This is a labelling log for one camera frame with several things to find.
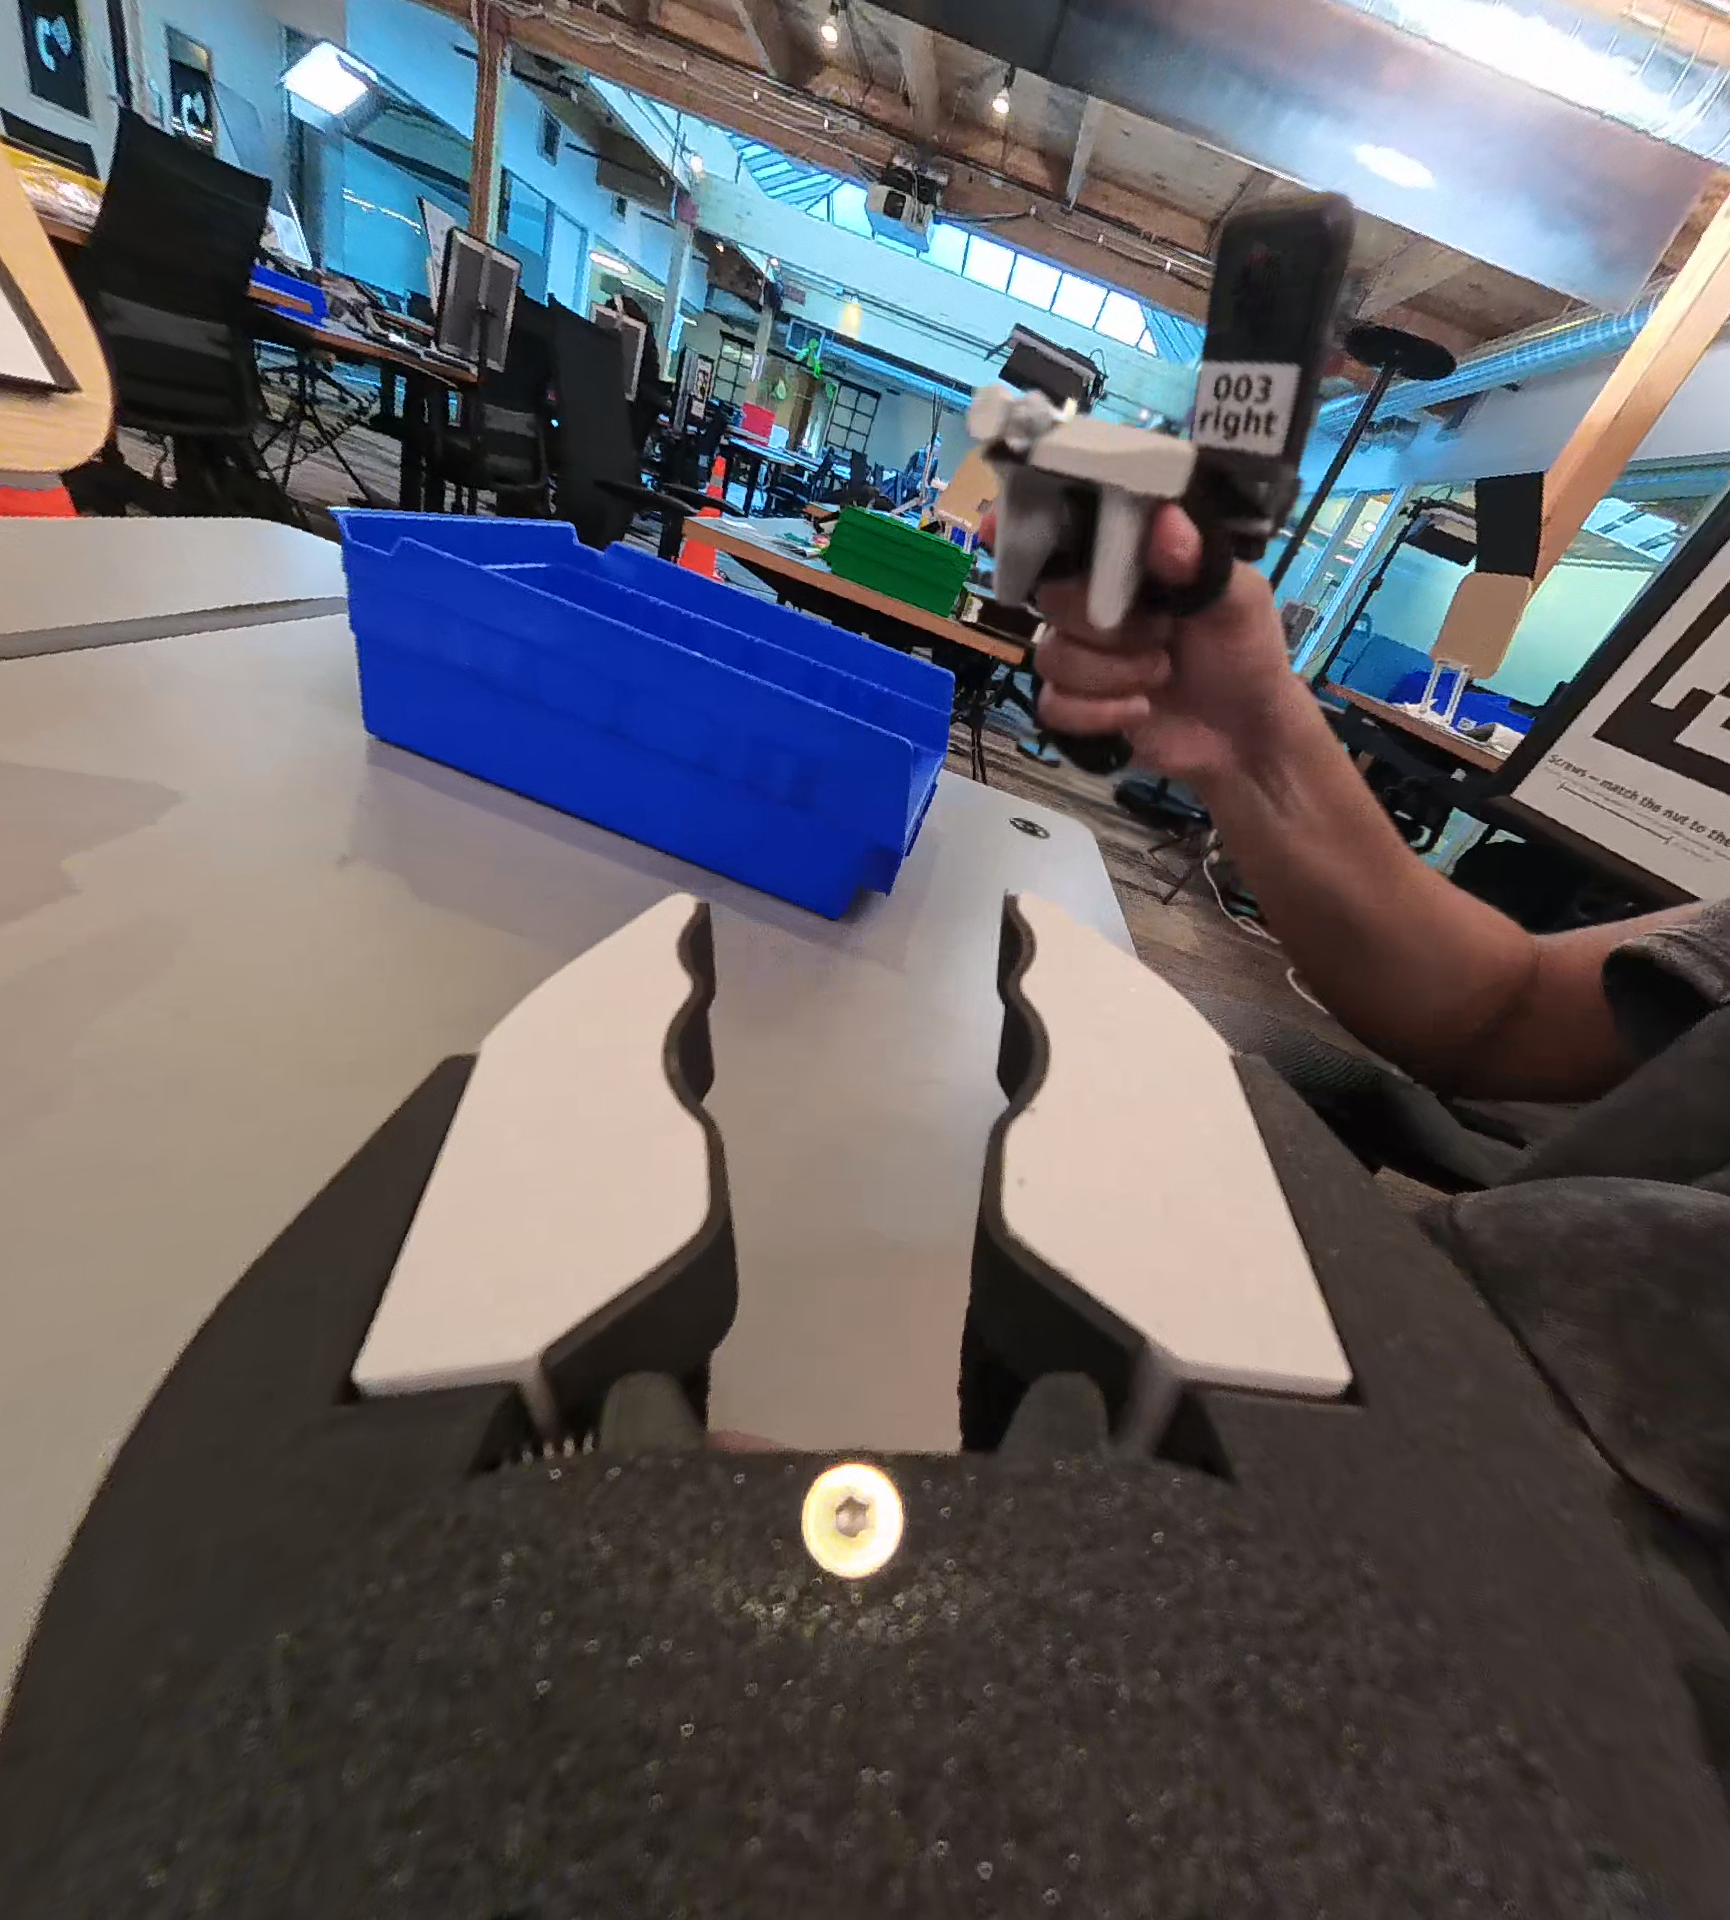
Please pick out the ceiling projector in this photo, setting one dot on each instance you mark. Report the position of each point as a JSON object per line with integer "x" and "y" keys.
{"x": 902, "y": 202}

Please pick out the short thick steel bolt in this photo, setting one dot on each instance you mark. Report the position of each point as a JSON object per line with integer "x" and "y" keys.
{"x": 1022, "y": 416}

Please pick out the stack of green bins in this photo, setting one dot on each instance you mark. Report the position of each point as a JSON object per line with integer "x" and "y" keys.
{"x": 895, "y": 563}

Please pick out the black studio light panel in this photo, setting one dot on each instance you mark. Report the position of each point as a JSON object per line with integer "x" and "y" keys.
{"x": 1049, "y": 368}

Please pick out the blue plastic bin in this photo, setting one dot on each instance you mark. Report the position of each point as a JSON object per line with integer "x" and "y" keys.
{"x": 624, "y": 705}

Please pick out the person's right hand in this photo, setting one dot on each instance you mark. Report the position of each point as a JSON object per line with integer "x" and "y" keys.
{"x": 1194, "y": 674}

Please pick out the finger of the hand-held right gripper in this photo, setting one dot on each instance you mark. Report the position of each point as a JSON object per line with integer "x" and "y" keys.
{"x": 1105, "y": 459}

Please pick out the wooden work table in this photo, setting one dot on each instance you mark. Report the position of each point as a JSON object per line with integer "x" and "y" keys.
{"x": 805, "y": 578}

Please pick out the black computer monitor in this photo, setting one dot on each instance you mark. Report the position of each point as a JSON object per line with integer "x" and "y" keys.
{"x": 478, "y": 297}

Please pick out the black light stand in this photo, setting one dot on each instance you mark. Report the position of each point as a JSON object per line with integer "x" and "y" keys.
{"x": 1390, "y": 361}

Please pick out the black framed marker poster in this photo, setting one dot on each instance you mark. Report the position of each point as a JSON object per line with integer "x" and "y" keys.
{"x": 1704, "y": 721}

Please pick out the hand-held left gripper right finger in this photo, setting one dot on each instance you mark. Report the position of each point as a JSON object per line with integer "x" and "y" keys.
{"x": 1150, "y": 1200}

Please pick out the grey desk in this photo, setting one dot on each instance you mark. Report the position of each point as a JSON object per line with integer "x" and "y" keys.
{"x": 205, "y": 974}

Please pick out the wooden white document stand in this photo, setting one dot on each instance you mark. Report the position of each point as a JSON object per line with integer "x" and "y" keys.
{"x": 41, "y": 375}

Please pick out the orange traffic cone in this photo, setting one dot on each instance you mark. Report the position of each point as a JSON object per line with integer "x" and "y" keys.
{"x": 709, "y": 494}

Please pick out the person's right forearm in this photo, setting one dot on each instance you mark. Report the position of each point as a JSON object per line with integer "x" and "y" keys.
{"x": 1404, "y": 930}

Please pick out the black mesh office chair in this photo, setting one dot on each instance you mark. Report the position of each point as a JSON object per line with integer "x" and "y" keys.
{"x": 183, "y": 301}

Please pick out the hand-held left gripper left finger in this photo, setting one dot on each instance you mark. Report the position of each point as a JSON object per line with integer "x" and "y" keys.
{"x": 565, "y": 1200}

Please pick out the wooden board stand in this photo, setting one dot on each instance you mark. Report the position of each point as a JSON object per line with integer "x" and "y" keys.
{"x": 1481, "y": 622}
{"x": 967, "y": 488}

